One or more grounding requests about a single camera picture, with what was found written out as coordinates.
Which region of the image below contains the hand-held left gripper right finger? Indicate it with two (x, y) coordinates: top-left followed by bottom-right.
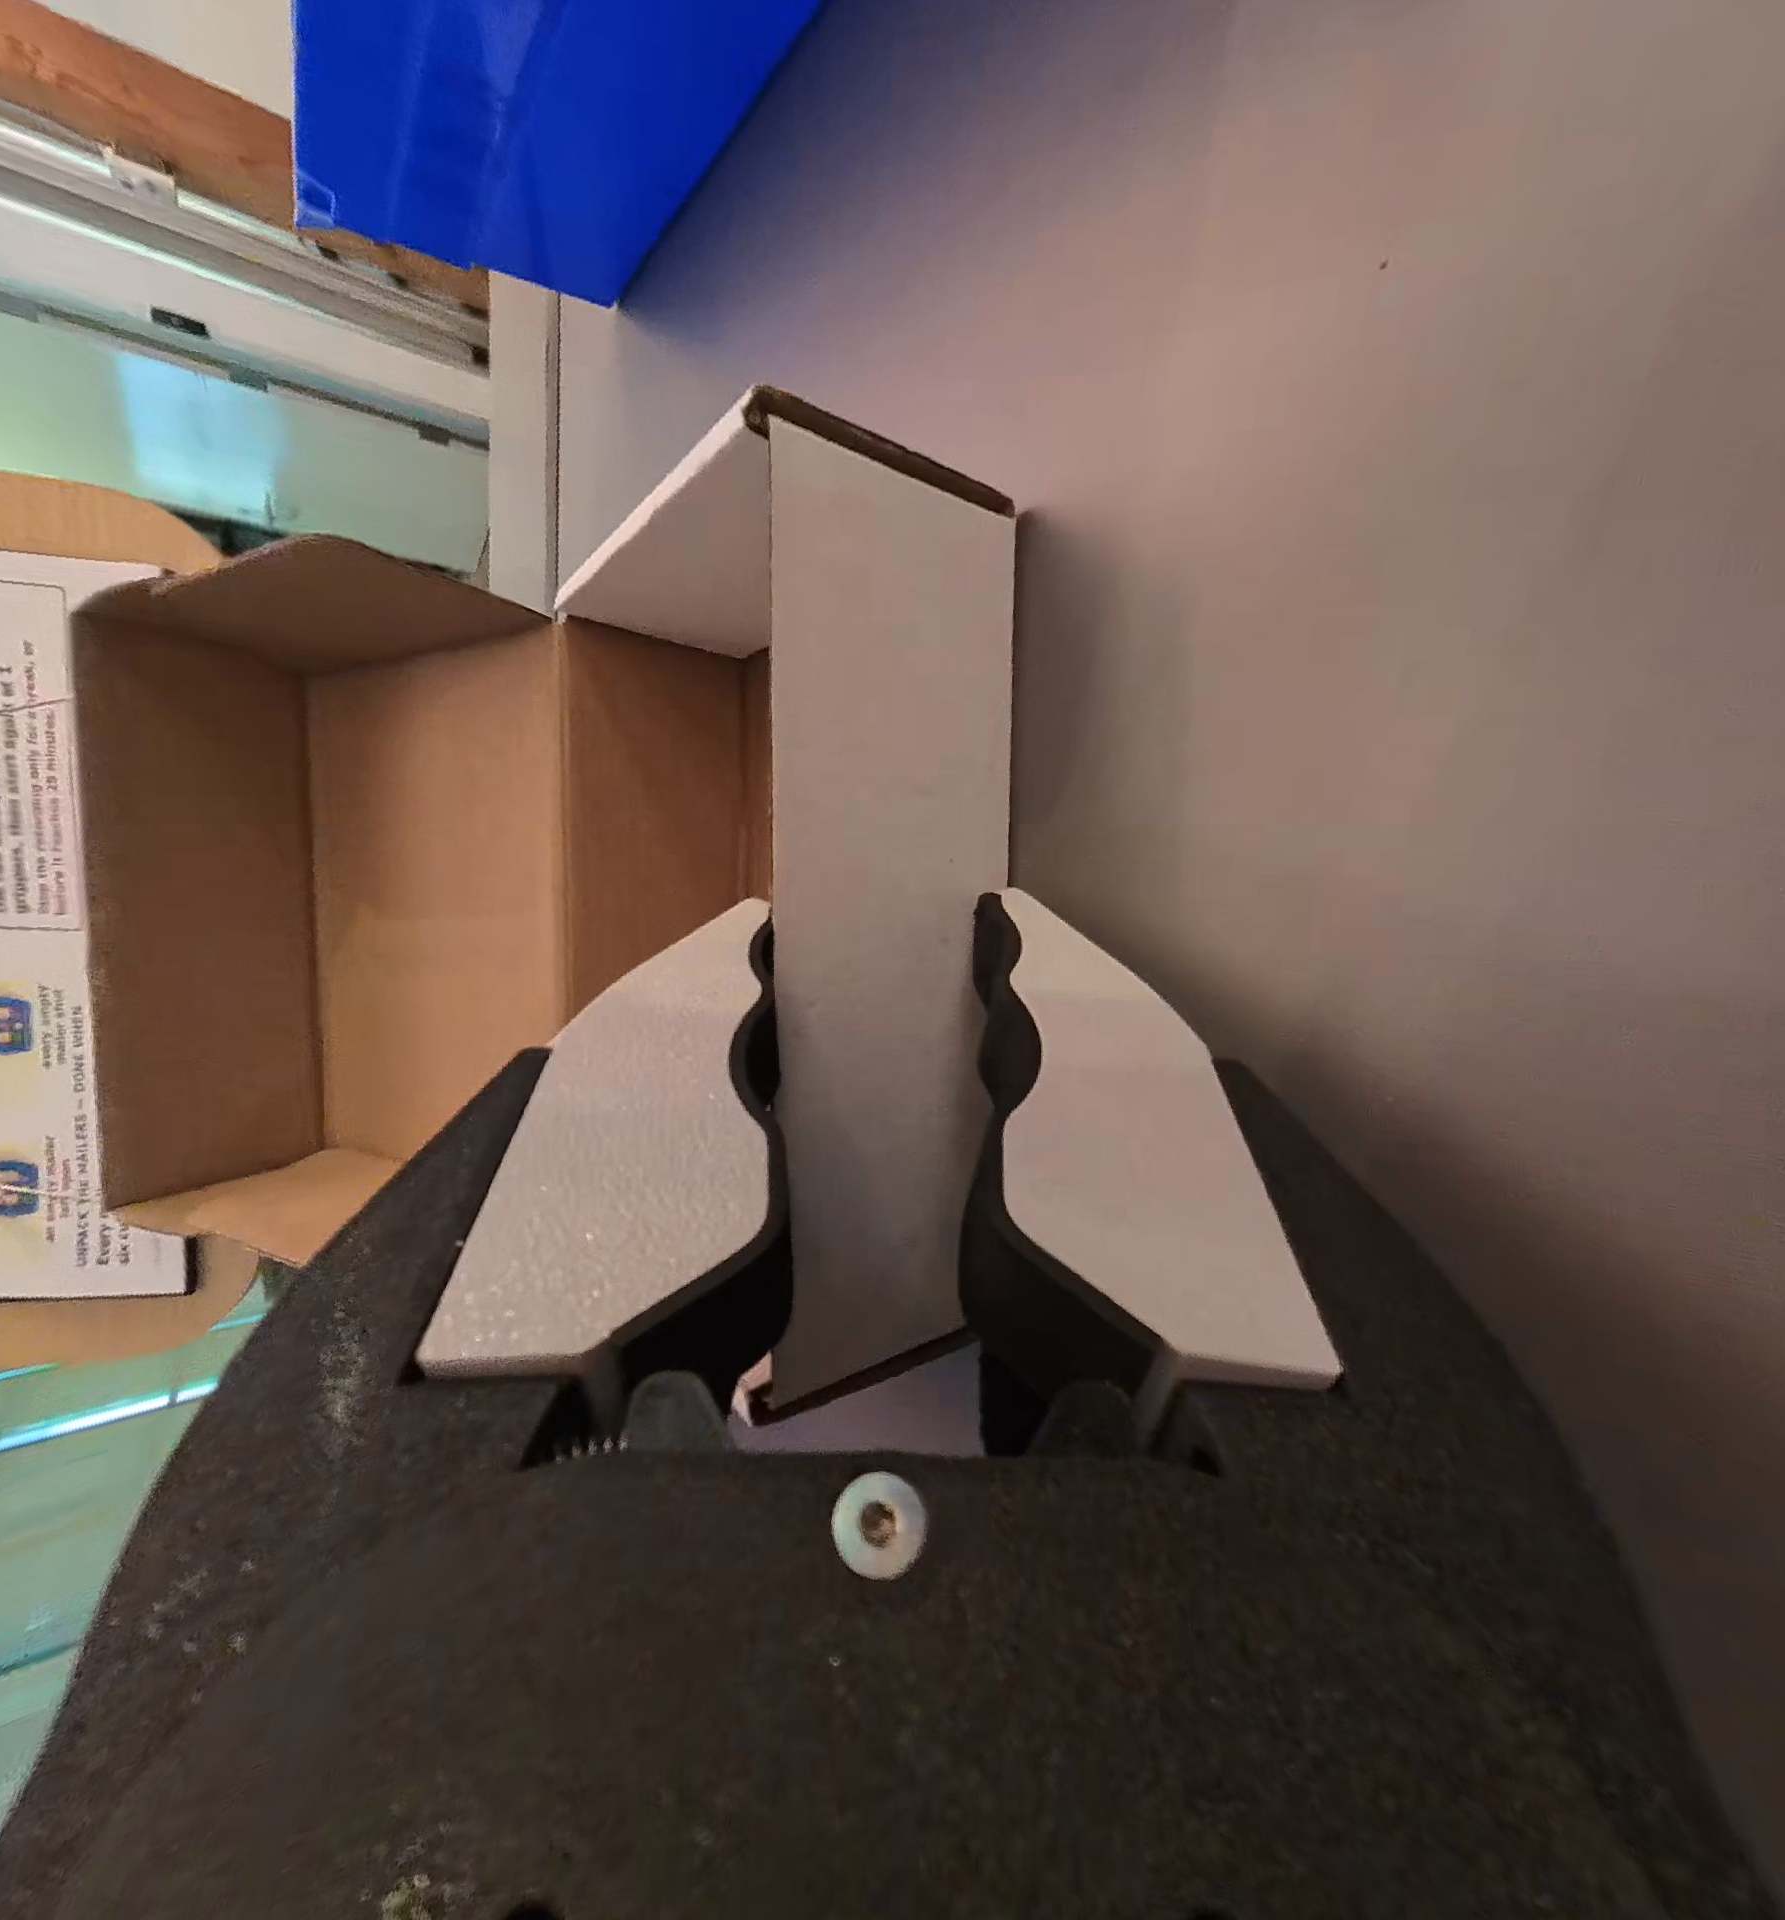
(964, 888), (1348, 1392)

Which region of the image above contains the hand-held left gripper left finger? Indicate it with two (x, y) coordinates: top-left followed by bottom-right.
(411, 897), (798, 1384)

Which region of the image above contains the white cardboard mailer box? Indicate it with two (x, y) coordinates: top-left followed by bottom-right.
(69, 382), (1019, 1421)

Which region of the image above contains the blue plastic bin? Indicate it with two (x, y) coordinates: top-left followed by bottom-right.
(293, 0), (838, 311)

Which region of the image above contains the printed instruction sheet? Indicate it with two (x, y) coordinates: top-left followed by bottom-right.
(0, 539), (199, 1305)

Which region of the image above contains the clipboard with instruction sheet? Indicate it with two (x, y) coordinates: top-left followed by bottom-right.
(0, 458), (267, 1384)

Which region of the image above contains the wooden beam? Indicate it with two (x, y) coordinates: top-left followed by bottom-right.
(0, 0), (492, 314)

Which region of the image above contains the aluminium frame rail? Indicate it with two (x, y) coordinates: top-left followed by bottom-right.
(0, 80), (492, 379)

